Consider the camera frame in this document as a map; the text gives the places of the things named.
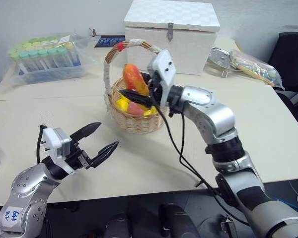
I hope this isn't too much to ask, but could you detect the blue cable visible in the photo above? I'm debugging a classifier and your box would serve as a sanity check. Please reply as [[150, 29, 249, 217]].
[[272, 196, 298, 212]]

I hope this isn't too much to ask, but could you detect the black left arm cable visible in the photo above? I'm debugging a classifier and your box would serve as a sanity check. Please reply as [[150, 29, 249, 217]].
[[35, 124, 47, 165]]

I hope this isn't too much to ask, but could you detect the metal bracket under table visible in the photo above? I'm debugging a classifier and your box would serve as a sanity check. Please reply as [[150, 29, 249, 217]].
[[219, 215, 239, 238]]

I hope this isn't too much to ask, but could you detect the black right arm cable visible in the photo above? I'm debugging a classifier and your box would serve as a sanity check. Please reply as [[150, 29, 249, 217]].
[[149, 88, 252, 227]]

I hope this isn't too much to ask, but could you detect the yellow lemon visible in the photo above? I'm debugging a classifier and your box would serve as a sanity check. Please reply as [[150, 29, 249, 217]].
[[115, 96, 130, 114]]

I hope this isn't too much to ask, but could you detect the orange red mango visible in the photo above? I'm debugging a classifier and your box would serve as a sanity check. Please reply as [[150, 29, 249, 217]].
[[122, 63, 150, 98]]

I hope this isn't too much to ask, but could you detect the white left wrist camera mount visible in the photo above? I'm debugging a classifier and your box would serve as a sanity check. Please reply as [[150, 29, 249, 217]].
[[42, 127, 76, 176]]

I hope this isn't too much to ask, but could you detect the yellow fruit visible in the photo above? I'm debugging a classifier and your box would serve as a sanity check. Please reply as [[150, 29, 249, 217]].
[[143, 105, 159, 118]]

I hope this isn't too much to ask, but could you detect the pink peach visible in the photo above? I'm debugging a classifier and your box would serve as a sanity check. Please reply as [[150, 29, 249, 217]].
[[127, 102, 145, 117]]

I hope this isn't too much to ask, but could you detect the green-capped plastic tube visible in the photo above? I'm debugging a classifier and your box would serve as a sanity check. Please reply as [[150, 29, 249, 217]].
[[47, 48, 59, 69], [19, 52, 30, 72], [38, 49, 50, 70], [57, 47, 74, 68], [28, 50, 40, 71]]

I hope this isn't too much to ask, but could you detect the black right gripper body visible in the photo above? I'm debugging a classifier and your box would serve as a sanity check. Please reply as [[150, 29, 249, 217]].
[[148, 71, 165, 108]]

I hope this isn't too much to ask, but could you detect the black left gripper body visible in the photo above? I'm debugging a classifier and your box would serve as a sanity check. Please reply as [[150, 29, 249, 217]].
[[65, 140, 94, 171]]

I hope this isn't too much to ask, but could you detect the black office chair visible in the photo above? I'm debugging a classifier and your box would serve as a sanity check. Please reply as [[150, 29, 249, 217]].
[[268, 31, 298, 93]]

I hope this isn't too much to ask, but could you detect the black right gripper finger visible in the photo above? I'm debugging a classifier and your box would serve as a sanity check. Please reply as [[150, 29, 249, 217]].
[[119, 89, 154, 109], [139, 72, 152, 85]]

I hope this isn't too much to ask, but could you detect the clear plastic tube box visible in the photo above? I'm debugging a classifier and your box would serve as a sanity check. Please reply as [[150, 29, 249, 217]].
[[6, 34, 86, 86]]

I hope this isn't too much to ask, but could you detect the clear plastic bag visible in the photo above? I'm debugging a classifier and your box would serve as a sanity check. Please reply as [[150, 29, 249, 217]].
[[5, 32, 101, 87]]

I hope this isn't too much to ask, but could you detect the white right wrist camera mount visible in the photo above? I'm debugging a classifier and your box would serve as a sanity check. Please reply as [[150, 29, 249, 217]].
[[147, 49, 177, 108]]

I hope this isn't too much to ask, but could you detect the bag of colourful items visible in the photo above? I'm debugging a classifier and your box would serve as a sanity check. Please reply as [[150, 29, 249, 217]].
[[229, 49, 286, 90]]

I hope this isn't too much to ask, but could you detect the small dark rounded shape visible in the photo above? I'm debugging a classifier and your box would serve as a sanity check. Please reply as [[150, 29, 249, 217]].
[[105, 212, 130, 238]]

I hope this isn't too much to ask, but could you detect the silver metal clip stand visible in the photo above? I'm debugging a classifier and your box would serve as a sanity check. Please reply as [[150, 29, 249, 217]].
[[208, 45, 236, 78]]

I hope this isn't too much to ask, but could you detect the wicker basket with handle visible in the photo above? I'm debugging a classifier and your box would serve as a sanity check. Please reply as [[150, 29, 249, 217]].
[[103, 39, 170, 135]]

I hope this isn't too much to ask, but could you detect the metal box latch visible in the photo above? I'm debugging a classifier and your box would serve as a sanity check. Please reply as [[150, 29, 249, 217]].
[[166, 22, 175, 42]]

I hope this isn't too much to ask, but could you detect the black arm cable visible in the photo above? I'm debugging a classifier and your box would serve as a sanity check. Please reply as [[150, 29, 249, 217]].
[[35, 124, 47, 165], [149, 88, 252, 227]]

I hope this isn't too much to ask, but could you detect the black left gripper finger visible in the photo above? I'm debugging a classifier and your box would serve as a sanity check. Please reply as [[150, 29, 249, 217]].
[[70, 121, 102, 147], [87, 140, 120, 170]]

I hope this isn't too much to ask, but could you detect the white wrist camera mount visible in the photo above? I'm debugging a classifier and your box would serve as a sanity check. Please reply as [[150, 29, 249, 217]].
[[42, 127, 76, 176], [147, 49, 177, 108]]

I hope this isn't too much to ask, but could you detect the white lidded storage box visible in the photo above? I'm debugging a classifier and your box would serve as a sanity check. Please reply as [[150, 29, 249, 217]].
[[123, 0, 221, 76]]

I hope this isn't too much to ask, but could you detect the blue patterned pack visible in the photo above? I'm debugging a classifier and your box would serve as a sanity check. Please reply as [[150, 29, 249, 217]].
[[94, 35, 126, 48]]

